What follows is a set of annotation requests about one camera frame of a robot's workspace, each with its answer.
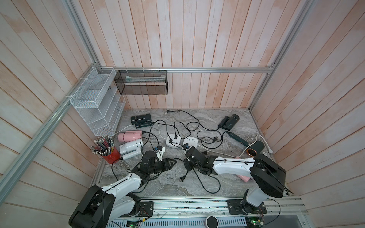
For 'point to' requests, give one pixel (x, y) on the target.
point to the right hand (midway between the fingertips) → (184, 159)
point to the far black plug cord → (213, 139)
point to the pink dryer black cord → (204, 187)
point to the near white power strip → (173, 140)
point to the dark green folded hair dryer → (228, 122)
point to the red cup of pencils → (104, 147)
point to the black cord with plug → (175, 135)
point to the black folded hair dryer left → (141, 121)
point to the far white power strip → (192, 141)
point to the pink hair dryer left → (129, 135)
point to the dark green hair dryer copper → (254, 148)
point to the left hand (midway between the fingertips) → (174, 164)
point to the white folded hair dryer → (130, 149)
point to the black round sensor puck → (212, 222)
